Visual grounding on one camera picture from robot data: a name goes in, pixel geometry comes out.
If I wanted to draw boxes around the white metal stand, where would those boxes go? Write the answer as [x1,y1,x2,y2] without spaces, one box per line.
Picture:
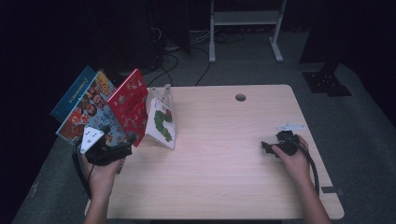
[208,0,288,64]

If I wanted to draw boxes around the black stand with floor plate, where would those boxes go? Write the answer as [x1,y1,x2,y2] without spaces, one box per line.
[298,0,353,97]

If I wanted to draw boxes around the clear acrylic book rack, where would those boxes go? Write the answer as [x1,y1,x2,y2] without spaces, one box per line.
[146,83,177,148]

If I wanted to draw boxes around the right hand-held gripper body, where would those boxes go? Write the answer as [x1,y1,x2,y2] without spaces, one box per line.
[274,123,306,157]

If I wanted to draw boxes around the black floor cables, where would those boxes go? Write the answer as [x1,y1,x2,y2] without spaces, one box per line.
[146,27,237,88]

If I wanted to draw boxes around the person's left hand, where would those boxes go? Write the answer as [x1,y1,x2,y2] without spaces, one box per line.
[82,155,122,200]

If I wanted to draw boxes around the dark stand with base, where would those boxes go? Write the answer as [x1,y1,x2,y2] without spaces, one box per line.
[102,0,158,91]

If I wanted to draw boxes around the colourful animal picture book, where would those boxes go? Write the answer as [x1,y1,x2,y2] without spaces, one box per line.
[55,69,132,175]

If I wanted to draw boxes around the person's right hand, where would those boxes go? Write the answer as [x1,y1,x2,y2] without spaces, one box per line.
[272,136,312,185]

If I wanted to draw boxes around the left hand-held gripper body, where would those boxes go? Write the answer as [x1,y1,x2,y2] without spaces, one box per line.
[79,124,134,166]

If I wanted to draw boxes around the white caterpillar picture book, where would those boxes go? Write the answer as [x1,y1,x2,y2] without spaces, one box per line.
[144,97,177,150]

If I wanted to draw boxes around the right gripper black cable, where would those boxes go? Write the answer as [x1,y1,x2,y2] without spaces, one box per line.
[292,133,321,197]

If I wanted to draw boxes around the red picture book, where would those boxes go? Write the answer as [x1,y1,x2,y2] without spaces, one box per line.
[106,68,149,147]

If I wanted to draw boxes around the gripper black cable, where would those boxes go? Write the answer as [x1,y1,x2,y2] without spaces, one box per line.
[72,143,93,200]
[292,133,321,197]

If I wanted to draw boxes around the black tape piece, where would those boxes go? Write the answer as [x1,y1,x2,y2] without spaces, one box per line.
[321,186,345,197]

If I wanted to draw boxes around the blue monster picture book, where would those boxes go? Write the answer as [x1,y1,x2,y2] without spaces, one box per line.
[50,64,97,123]

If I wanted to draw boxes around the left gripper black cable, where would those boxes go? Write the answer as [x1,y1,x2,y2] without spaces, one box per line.
[72,143,93,200]

